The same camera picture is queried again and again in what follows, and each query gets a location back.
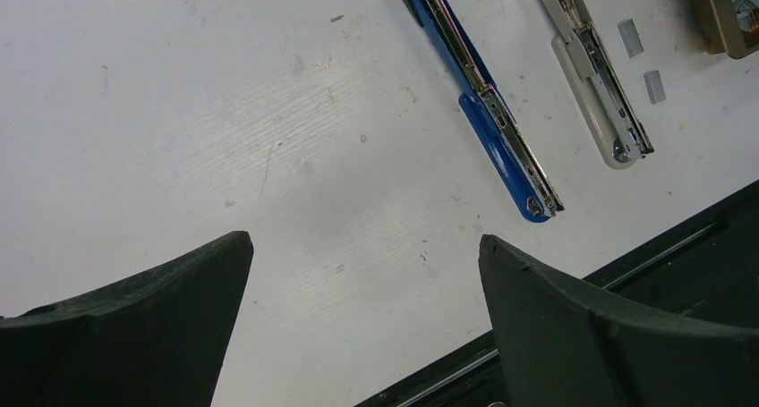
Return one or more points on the grey staple strip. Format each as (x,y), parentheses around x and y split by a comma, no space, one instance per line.
(654,87)
(630,38)

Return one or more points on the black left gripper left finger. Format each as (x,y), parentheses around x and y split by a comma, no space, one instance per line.
(157,338)

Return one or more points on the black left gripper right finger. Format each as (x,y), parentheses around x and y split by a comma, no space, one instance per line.
(565,342)

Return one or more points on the brown wooden tray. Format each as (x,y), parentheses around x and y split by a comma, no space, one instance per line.
(718,25)

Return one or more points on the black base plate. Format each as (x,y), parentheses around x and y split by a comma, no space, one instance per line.
(705,268)

